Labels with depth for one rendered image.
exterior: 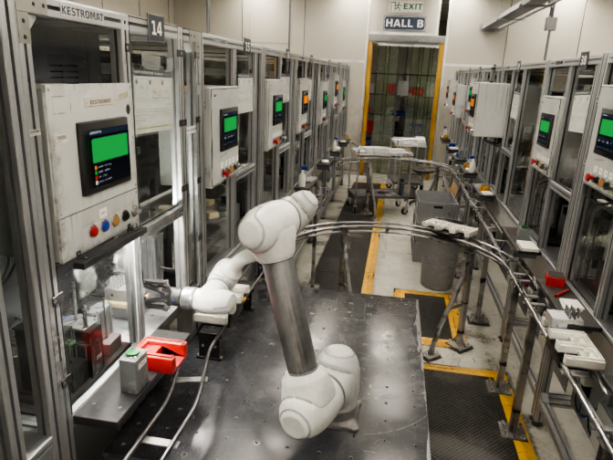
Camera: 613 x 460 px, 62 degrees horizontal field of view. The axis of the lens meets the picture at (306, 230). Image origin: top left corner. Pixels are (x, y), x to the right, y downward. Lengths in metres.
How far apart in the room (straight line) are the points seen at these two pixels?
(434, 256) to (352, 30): 6.14
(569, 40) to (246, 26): 5.78
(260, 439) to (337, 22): 8.91
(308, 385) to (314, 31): 8.94
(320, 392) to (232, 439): 0.38
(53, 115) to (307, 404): 1.08
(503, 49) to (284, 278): 8.91
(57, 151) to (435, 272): 3.90
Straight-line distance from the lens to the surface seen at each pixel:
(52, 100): 1.43
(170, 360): 1.79
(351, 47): 10.08
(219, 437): 1.91
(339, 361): 1.81
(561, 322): 2.47
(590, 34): 10.54
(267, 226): 1.50
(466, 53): 10.10
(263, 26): 10.40
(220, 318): 2.22
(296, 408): 1.66
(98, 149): 1.56
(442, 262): 4.81
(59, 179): 1.46
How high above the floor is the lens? 1.88
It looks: 17 degrees down
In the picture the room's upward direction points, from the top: 3 degrees clockwise
